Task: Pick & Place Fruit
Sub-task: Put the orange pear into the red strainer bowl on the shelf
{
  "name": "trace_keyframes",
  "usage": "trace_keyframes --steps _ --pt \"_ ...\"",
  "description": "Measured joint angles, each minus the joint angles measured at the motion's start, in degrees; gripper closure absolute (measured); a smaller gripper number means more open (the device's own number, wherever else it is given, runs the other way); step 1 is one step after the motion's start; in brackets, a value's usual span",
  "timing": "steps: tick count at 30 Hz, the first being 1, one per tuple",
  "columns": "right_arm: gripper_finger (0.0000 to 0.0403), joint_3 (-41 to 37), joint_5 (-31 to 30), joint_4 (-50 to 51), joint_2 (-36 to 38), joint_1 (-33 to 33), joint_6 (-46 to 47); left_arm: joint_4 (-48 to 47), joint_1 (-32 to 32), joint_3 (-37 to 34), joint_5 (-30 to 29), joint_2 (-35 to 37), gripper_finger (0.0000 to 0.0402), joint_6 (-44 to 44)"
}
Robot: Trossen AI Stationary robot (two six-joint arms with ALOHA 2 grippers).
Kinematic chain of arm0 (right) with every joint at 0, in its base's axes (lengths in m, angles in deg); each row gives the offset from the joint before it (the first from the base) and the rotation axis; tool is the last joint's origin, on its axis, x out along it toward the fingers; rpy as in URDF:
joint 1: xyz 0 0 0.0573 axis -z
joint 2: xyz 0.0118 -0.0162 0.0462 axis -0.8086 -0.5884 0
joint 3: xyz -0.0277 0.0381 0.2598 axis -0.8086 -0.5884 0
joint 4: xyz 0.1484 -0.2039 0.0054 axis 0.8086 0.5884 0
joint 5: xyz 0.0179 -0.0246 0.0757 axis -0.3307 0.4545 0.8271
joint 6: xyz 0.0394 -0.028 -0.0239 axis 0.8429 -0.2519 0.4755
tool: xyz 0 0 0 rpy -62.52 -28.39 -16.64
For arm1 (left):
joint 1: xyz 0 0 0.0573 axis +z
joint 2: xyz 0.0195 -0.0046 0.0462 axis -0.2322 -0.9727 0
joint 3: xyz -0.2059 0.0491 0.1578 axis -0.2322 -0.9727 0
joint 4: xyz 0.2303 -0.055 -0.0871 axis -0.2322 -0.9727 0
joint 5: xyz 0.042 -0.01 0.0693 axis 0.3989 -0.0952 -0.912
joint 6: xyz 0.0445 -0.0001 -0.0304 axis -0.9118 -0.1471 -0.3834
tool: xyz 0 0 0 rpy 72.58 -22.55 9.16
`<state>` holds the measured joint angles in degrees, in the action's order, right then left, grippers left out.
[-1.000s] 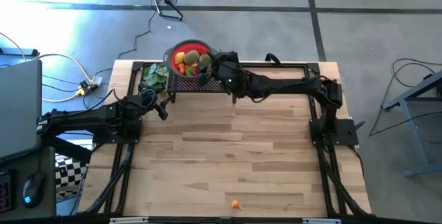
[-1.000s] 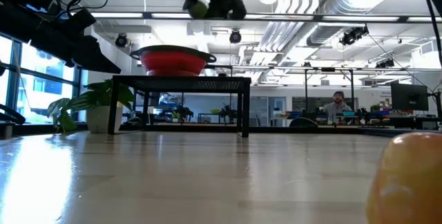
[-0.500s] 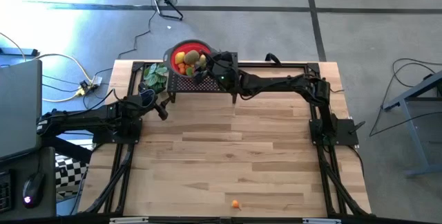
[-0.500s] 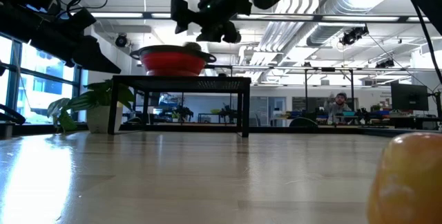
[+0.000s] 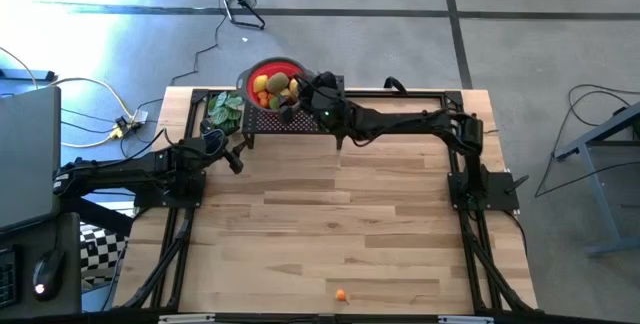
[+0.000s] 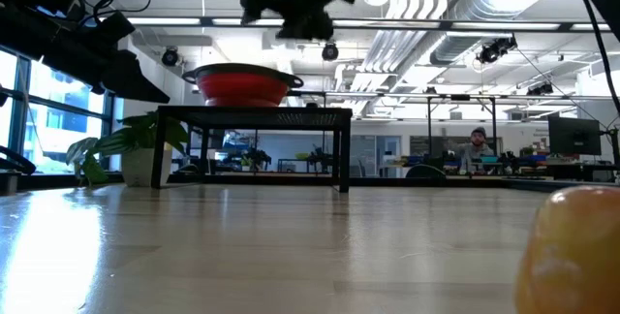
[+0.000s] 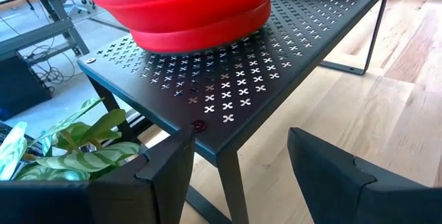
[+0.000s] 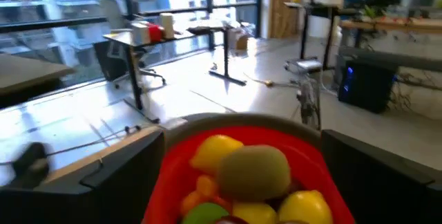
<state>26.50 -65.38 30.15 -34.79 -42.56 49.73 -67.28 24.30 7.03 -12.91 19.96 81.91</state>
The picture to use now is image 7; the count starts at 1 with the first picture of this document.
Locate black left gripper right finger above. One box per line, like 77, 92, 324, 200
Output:
287, 127, 442, 224

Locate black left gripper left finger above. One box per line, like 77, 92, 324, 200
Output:
0, 126, 196, 224

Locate red collapsible colander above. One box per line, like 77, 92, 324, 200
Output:
78, 0, 280, 54

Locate green potted plant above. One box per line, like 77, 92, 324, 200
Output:
0, 97, 141, 182

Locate black floor box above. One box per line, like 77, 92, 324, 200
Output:
0, 50, 53, 122

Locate black perforated metal shelf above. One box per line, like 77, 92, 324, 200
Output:
77, 0, 397, 224

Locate office chair base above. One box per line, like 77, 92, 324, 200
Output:
57, 0, 97, 16

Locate black floor cable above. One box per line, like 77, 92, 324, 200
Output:
0, 16, 77, 93

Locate grey-blue table frame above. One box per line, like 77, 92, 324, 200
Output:
0, 0, 91, 64

